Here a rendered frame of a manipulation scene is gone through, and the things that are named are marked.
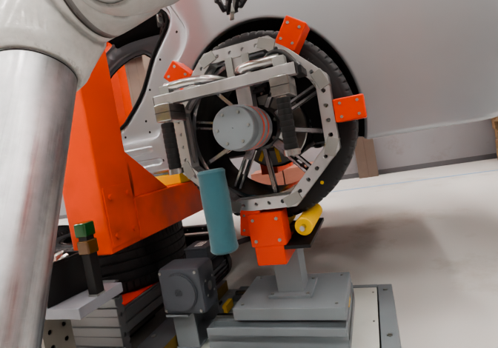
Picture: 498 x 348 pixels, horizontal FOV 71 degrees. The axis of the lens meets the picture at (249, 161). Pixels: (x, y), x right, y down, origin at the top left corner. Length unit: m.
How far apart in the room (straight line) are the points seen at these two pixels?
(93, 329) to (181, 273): 0.41
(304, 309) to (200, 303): 0.36
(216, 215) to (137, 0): 0.74
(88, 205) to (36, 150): 0.84
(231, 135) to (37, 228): 0.67
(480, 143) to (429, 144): 0.70
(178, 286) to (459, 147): 5.46
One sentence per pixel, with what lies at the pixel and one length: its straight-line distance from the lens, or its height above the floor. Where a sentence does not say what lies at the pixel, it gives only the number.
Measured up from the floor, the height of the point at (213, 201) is 0.65.
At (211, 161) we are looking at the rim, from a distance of 1.31.
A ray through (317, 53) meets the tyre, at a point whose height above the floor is 1.05.
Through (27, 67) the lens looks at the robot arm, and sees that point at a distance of 0.49.
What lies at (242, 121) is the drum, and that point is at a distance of 0.99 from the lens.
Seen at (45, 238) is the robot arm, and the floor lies 0.73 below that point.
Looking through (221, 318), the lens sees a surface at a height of 0.17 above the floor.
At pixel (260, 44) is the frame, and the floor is 1.10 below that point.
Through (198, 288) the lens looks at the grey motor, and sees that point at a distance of 1.33.
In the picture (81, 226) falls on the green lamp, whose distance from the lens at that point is 1.09.
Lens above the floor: 0.78
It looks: 2 degrees down
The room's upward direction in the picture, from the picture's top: 10 degrees counter-clockwise
